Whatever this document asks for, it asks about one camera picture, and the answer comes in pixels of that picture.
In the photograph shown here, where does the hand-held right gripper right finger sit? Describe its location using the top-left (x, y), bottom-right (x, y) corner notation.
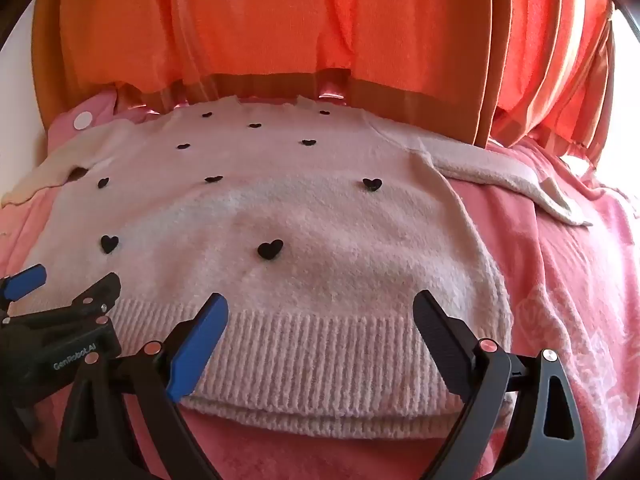
top-left (412, 290), bottom-right (588, 480)

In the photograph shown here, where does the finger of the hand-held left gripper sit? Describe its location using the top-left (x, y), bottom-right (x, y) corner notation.
top-left (0, 264), bottom-right (48, 317)
top-left (7, 272), bottom-right (122, 332)

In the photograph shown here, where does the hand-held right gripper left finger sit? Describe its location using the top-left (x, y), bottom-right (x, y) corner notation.
top-left (56, 292), bottom-right (230, 480)

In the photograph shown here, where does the pink printed blanket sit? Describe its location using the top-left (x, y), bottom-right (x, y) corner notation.
top-left (0, 100), bottom-right (640, 480)

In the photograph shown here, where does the pink white-dotted pillow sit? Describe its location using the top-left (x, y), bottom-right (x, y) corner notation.
top-left (47, 87), bottom-right (151, 142)

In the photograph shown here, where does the orange curtain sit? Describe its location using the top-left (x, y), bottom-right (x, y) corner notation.
top-left (30, 0), bottom-right (618, 167)

